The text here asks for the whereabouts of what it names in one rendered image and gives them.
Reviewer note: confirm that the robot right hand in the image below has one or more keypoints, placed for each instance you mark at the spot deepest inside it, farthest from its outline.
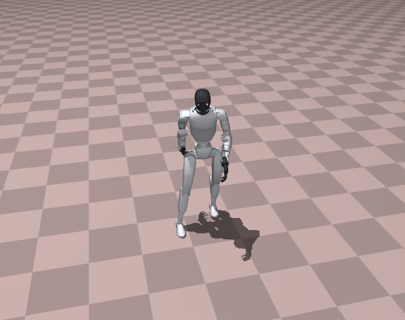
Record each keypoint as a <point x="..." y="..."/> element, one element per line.
<point x="183" y="151"/>

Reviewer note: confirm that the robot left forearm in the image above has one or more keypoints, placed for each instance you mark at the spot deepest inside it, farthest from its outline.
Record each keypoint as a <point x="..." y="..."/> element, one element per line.
<point x="226" y="148"/>

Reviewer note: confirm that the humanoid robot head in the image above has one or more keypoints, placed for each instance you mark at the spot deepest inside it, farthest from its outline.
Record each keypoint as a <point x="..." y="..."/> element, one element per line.
<point x="202" y="96"/>

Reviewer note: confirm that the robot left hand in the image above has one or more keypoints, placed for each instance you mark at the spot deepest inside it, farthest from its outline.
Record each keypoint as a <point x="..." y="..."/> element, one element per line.
<point x="225" y="165"/>

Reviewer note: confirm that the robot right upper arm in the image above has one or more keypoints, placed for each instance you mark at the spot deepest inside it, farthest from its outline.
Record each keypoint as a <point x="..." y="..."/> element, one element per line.
<point x="182" y="121"/>

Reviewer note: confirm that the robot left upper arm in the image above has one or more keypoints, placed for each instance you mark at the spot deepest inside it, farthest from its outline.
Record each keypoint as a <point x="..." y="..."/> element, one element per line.
<point x="225" y="125"/>

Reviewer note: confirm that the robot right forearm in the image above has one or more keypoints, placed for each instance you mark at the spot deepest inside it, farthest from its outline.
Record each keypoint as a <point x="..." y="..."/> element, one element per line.
<point x="181" y="140"/>

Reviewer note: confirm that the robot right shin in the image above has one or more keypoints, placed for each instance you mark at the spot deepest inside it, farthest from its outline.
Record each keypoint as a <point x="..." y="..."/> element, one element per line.
<point x="182" y="205"/>

